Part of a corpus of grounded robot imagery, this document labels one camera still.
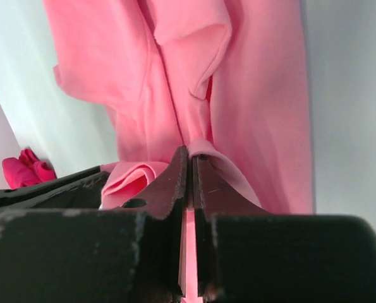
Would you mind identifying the pink t shirt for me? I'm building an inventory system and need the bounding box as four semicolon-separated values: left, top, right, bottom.
41;0;317;303

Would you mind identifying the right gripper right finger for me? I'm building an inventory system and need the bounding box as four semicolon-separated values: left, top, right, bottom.
191;156;376;302

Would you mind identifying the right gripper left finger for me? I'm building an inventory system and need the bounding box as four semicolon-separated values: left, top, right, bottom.
0;146;188;302

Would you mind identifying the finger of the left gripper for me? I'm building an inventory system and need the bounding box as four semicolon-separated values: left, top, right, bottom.
0;166;109;213

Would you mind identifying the red folded t shirt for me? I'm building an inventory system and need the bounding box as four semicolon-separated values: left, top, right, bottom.
2;148;57;189

